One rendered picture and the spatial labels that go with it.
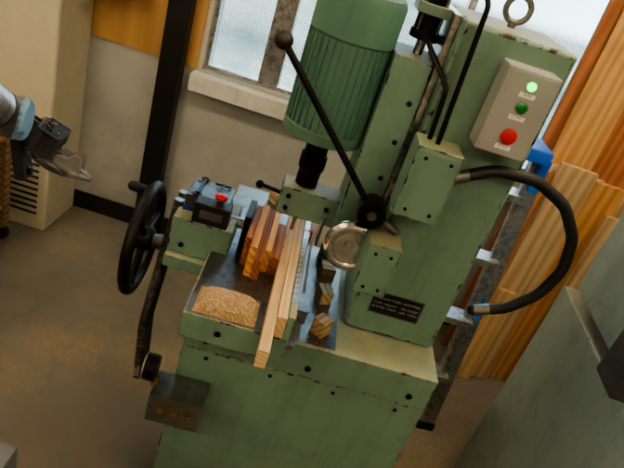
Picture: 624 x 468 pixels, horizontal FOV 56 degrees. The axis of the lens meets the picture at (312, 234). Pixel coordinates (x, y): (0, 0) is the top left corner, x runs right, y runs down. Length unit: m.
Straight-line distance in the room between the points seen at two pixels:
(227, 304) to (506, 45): 0.71
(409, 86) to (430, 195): 0.22
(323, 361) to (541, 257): 1.45
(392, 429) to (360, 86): 0.79
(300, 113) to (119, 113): 1.75
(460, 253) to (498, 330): 1.44
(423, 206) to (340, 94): 0.27
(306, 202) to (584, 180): 1.42
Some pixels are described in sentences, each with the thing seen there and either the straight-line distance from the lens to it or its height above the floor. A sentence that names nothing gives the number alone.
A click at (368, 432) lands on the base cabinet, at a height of 0.60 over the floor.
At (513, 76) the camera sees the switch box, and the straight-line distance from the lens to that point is 1.13.
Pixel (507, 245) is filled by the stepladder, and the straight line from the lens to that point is 2.15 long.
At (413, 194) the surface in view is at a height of 1.20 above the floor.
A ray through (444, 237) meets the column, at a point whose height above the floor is 1.10.
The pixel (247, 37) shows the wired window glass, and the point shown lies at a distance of 2.69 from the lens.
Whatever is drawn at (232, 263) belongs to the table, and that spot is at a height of 0.90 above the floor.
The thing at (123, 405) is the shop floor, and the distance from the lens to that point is 2.19.
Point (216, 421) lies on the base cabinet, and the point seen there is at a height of 0.50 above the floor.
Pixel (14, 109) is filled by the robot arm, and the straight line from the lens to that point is 1.32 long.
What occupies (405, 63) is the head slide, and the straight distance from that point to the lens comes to 1.20.
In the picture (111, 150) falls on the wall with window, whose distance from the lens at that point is 2.97.
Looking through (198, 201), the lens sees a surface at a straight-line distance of 1.30.
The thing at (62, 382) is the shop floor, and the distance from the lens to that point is 2.25.
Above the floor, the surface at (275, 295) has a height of 0.94.
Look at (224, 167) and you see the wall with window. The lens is 2.81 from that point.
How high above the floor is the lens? 1.63
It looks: 29 degrees down
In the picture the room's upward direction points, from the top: 19 degrees clockwise
